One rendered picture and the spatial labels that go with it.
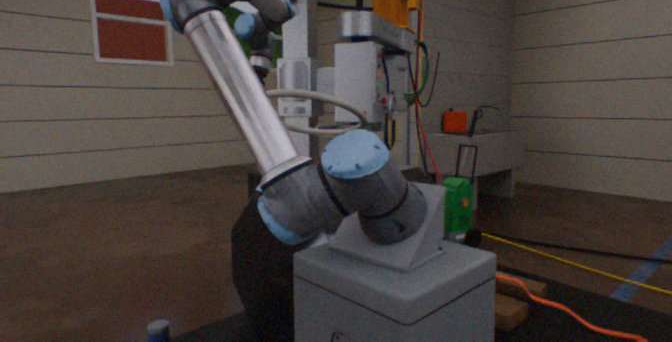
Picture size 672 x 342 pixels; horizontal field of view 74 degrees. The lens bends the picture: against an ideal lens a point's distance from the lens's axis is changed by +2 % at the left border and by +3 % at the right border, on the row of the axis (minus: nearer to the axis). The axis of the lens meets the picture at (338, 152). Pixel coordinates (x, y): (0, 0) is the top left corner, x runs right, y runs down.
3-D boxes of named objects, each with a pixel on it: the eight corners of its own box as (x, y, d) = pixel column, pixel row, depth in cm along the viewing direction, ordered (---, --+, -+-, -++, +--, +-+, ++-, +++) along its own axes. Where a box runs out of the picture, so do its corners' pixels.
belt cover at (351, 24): (379, 60, 321) (379, 36, 319) (414, 58, 311) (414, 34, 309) (329, 45, 232) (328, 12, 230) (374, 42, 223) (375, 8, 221)
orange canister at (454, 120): (438, 135, 546) (438, 108, 542) (460, 132, 580) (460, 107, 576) (454, 135, 530) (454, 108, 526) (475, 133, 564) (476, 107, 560)
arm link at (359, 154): (415, 196, 106) (386, 148, 95) (354, 230, 108) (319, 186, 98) (395, 159, 118) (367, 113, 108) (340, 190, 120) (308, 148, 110)
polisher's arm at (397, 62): (379, 125, 319) (380, 56, 313) (411, 126, 310) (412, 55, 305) (344, 133, 251) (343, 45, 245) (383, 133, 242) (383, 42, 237)
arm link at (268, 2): (234, -70, 107) (286, -7, 174) (192, -41, 109) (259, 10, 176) (260, -26, 108) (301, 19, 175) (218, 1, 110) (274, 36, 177)
